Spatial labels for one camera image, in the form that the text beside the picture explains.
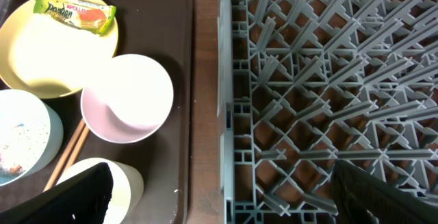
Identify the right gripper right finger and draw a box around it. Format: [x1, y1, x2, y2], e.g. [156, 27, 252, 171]
[331, 160, 437, 223]

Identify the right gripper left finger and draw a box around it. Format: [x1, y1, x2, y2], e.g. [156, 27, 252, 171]
[1, 162, 114, 224]

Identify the light blue bowl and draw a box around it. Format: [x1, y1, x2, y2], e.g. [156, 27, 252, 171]
[1, 89, 64, 186]

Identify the pink bowl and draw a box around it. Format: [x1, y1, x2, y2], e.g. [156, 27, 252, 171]
[81, 54, 174, 144]

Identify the green snack wrapper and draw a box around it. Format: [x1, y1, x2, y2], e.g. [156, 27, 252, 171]
[33, 0, 116, 36]

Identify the grey dishwasher rack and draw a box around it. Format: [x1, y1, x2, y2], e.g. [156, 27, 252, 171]
[217, 0, 437, 223]

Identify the pale green cup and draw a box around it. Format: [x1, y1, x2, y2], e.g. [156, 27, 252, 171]
[57, 158, 144, 224]

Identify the wooden chopstick right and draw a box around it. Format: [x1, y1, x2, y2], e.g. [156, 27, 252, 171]
[62, 125, 90, 173]

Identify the wooden chopstick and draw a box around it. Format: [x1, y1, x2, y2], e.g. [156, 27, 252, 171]
[43, 119, 85, 191]
[62, 125, 90, 173]

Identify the wooden chopstick left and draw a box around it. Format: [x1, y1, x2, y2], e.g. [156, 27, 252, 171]
[43, 119, 85, 191]

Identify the yellow plate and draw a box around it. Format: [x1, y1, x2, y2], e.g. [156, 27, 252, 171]
[1, 0, 119, 99]

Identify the brown serving tray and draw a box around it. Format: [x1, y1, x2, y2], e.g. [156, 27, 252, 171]
[8, 0, 194, 224]

